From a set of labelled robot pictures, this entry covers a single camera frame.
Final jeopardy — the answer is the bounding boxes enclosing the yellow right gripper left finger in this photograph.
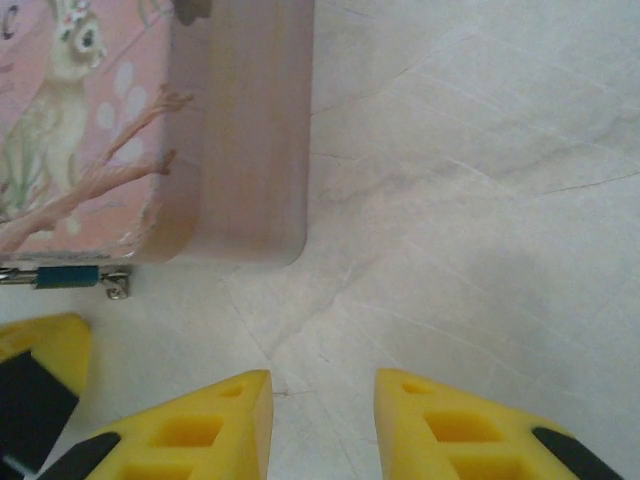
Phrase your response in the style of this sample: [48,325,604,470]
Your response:
[42,368,274,480]

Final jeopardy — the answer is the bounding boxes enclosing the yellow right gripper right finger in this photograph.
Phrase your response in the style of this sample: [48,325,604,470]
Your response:
[374,368,630,480]

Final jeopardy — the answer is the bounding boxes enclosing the pink illustrated tin box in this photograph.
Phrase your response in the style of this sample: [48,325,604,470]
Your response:
[0,0,315,269]

